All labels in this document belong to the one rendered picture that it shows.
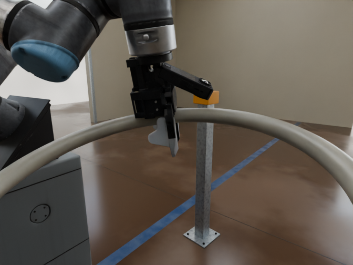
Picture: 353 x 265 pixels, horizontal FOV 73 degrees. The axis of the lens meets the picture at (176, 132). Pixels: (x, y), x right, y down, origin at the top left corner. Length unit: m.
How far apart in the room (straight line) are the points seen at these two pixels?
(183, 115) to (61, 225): 0.87
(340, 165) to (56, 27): 0.44
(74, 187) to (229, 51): 6.21
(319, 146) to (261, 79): 6.26
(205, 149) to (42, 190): 0.97
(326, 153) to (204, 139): 1.28
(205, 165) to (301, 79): 4.96
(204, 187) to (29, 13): 1.47
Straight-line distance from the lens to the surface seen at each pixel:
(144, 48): 0.44
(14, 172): 0.44
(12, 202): 1.09
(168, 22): 0.45
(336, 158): 0.34
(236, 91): 6.87
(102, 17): 0.51
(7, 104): 1.14
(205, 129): 1.57
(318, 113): 6.35
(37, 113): 1.08
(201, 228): 1.89
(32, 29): 0.46
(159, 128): 0.49
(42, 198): 1.12
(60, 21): 0.46
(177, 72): 0.47
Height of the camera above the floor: 1.22
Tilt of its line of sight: 15 degrees down
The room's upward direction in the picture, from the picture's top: straight up
